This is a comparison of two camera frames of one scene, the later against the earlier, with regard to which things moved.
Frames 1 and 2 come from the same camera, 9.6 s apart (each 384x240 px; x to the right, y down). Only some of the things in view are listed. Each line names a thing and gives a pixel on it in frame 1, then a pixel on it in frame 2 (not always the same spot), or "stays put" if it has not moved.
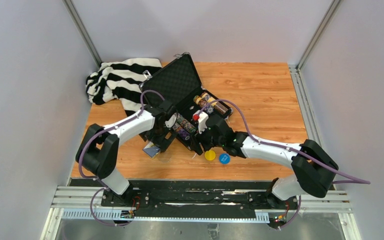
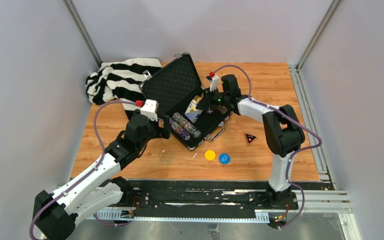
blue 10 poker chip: (224, 158) stays put
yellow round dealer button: (210, 155) stays put
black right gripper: (196, 140) → (204, 105)
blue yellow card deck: (151, 149) → (192, 113)
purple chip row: (181, 132) stays put
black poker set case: (175, 82) stays put
